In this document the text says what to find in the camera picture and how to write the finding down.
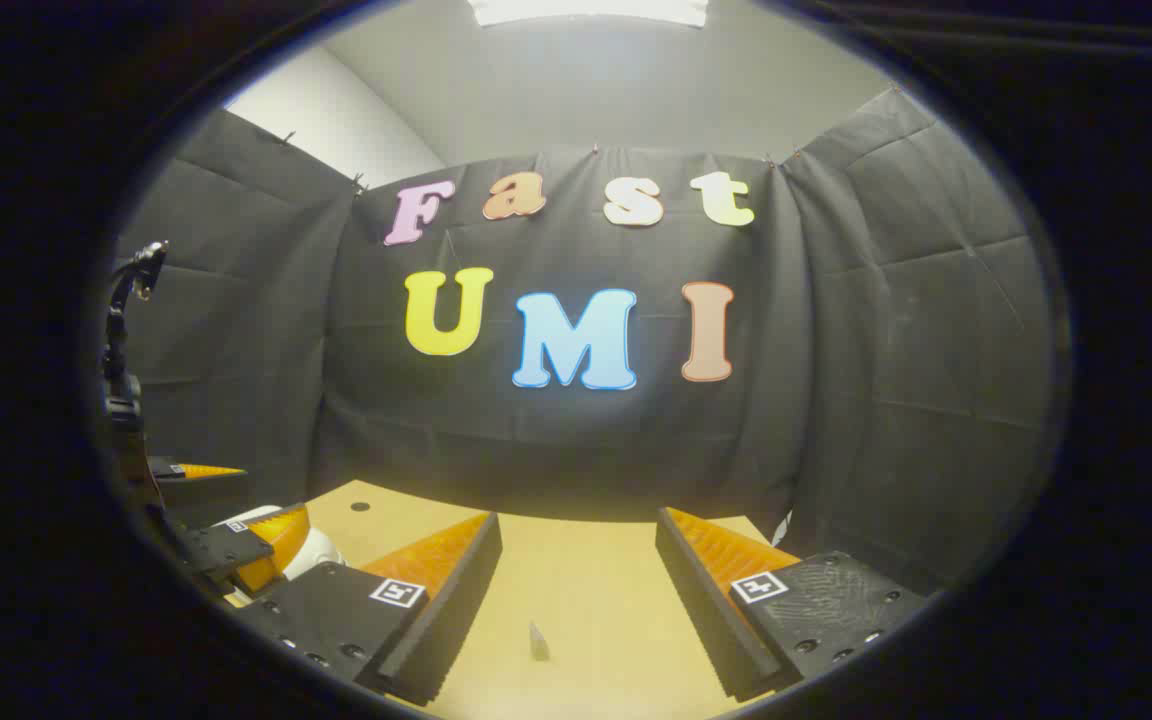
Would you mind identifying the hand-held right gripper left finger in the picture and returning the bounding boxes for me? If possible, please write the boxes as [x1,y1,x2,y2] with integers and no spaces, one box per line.
[234,510,503,707]

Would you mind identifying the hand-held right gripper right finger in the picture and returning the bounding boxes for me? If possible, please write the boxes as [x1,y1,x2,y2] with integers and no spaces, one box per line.
[656,506,928,702]

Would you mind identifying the white suitcase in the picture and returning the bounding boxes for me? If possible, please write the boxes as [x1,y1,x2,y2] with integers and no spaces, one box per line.
[224,504,349,605]

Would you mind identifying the black backdrop cloth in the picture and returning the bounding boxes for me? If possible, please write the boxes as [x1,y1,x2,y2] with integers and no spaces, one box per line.
[111,88,1057,601]

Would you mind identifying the ceiling light panel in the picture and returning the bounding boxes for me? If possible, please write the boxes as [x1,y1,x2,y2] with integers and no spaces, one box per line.
[466,0,710,28]

